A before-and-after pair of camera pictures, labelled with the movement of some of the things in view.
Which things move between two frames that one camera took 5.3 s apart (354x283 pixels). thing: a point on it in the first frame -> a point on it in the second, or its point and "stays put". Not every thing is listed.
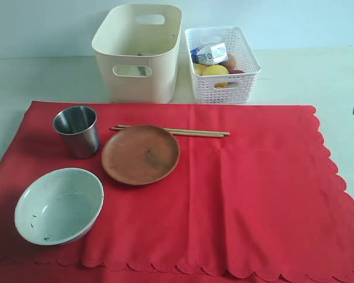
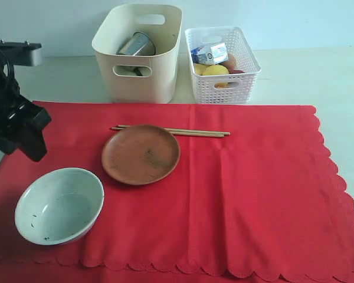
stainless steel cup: (78, 125) -> (139, 45)
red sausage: (235, 71) stays put
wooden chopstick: (190, 131) stays put
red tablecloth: (268, 203) stays put
